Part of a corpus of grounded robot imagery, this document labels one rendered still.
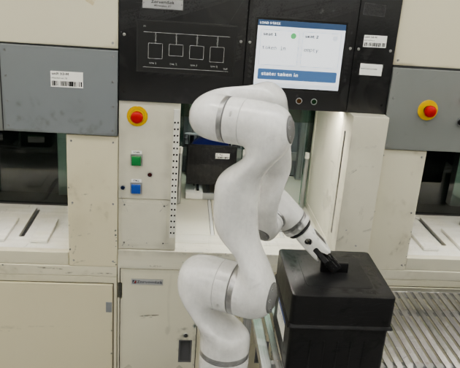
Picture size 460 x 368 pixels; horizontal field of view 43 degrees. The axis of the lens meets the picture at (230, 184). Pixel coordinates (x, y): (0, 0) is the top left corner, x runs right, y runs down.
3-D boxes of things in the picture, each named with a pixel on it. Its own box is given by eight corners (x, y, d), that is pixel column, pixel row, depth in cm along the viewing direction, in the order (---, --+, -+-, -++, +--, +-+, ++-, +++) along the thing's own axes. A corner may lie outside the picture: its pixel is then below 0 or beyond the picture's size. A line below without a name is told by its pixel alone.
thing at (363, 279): (287, 328, 160) (292, 285, 156) (274, 276, 188) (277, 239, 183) (393, 331, 162) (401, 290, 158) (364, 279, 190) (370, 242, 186)
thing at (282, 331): (272, 318, 192) (277, 271, 186) (355, 321, 194) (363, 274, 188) (284, 373, 166) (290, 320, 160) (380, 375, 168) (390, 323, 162)
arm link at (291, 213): (294, 230, 159) (308, 207, 165) (263, 196, 155) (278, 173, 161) (274, 236, 166) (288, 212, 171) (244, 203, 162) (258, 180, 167)
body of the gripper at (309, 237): (310, 224, 161) (335, 252, 164) (304, 210, 170) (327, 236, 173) (289, 241, 162) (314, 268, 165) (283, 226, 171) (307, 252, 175)
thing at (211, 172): (182, 192, 257) (185, 121, 246) (182, 177, 276) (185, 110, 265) (237, 194, 259) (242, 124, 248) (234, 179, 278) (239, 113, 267)
